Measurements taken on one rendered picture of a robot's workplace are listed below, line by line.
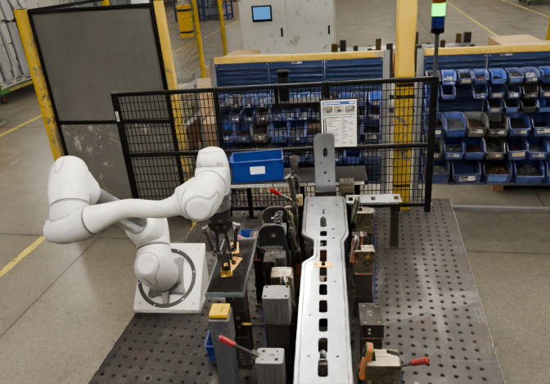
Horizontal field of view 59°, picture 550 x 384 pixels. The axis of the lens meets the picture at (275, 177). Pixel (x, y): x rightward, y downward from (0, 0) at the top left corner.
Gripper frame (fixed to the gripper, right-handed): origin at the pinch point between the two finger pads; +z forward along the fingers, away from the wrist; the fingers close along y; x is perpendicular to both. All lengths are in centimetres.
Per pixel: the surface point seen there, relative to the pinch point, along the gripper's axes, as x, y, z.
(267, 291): -1.1, 13.4, 14.5
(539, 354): 61, 168, 125
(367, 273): 29, 58, 32
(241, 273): 4.5, 4.9, 9.5
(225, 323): -18.1, -1.2, 12.7
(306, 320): -5.6, 26.6, 25.5
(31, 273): 209, -177, 125
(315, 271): 24.0, 34.5, 25.4
